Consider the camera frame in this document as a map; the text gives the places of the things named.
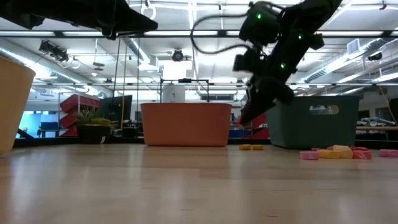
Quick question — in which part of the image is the black background rail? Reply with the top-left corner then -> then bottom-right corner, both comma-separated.
30,81 -> 398,87

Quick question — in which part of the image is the orange plastic bin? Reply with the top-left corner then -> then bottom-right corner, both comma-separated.
140,102 -> 233,147

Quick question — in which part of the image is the wooden background table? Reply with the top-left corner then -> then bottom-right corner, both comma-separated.
356,116 -> 398,141

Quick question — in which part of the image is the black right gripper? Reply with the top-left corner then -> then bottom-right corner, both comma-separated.
239,70 -> 295,125

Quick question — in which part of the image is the red bin rack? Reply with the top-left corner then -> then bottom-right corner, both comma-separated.
58,93 -> 101,138
245,113 -> 271,140

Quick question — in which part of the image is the white ceiling vent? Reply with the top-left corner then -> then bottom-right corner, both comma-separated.
346,39 -> 361,55

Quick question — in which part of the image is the small potted green plant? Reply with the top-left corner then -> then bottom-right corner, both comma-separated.
75,108 -> 112,145

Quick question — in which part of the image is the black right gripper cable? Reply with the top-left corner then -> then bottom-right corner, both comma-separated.
190,12 -> 254,55

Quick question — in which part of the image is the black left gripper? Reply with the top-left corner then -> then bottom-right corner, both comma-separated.
46,0 -> 159,40

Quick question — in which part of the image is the yellow plastic bin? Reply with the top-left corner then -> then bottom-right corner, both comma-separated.
0,55 -> 37,156

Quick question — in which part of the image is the teal plastic bin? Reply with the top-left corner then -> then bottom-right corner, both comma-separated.
266,95 -> 361,150

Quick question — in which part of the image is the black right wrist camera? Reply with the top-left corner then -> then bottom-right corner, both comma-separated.
233,51 -> 264,75

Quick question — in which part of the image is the dark background table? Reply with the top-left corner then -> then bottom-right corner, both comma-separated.
37,121 -> 60,138

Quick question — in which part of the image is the black aluminium table frame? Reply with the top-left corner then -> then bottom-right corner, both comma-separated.
14,136 -> 398,149

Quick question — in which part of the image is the black overhead frame bar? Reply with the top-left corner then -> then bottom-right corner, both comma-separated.
0,29 -> 398,39

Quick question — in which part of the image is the white hanging ring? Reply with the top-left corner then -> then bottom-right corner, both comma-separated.
140,0 -> 157,21

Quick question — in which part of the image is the white cylindrical background object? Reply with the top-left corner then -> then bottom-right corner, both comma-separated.
162,84 -> 187,103

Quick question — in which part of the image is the thin black hanging cable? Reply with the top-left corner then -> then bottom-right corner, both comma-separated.
112,37 -> 122,99

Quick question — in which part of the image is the blue background bin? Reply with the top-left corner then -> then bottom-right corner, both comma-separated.
229,129 -> 251,138

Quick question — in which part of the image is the black ceiling camera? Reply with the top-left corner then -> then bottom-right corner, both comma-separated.
171,49 -> 185,62

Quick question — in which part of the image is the black background monitor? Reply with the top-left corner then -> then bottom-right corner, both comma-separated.
98,95 -> 134,130

